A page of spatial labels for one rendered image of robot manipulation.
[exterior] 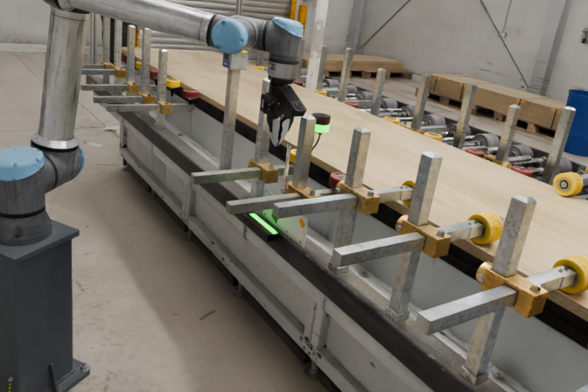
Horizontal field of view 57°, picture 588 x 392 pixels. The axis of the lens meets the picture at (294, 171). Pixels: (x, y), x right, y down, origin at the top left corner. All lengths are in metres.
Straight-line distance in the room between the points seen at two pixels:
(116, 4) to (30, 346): 1.14
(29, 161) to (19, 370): 0.70
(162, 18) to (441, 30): 9.17
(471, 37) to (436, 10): 0.96
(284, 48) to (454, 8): 8.88
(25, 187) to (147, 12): 0.67
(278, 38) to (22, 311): 1.17
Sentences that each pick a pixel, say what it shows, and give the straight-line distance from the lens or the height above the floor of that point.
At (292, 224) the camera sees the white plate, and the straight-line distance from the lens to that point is 1.74.
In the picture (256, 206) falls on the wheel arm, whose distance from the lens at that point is 1.60.
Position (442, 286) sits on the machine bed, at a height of 0.73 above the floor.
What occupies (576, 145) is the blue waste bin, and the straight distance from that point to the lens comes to 7.13.
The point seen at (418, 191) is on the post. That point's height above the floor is 1.05.
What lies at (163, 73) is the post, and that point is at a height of 0.98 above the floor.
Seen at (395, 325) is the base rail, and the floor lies 0.70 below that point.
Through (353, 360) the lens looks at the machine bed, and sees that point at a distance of 2.08.
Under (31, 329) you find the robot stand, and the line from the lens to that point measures 2.03.
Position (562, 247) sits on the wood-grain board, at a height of 0.90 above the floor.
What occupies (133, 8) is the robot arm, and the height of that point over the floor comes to 1.36.
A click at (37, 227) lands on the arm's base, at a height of 0.65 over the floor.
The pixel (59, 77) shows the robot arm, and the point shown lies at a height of 1.11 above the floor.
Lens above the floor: 1.48
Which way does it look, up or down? 19 degrees down
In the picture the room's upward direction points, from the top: 8 degrees clockwise
